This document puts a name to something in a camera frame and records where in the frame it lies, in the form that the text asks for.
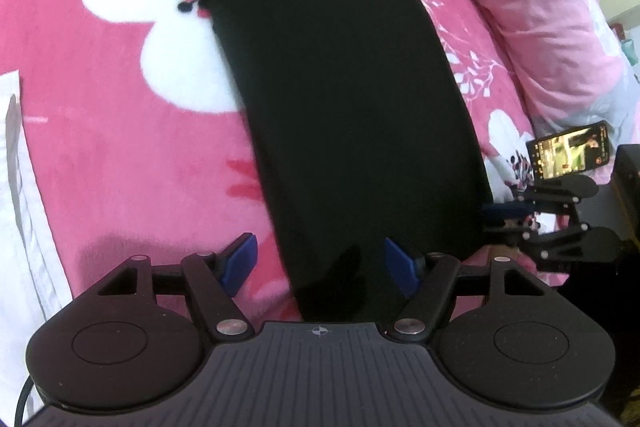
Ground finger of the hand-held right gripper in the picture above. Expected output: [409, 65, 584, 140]
[481, 211, 590, 259]
[481, 193, 575, 223]

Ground black pants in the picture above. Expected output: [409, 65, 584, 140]
[187, 0, 496, 323]

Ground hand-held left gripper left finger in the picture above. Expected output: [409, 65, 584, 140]
[95, 232, 259, 343]

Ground pink floral bed blanket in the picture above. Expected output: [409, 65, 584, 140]
[0, 0, 576, 308]

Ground black cable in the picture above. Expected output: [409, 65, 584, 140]
[15, 376, 40, 427]

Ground white folded garment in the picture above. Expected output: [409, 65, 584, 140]
[0, 72, 76, 408]

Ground black smartphone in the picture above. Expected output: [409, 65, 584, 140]
[526, 119, 615, 182]

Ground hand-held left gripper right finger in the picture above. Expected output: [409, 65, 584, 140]
[383, 236, 552, 342]

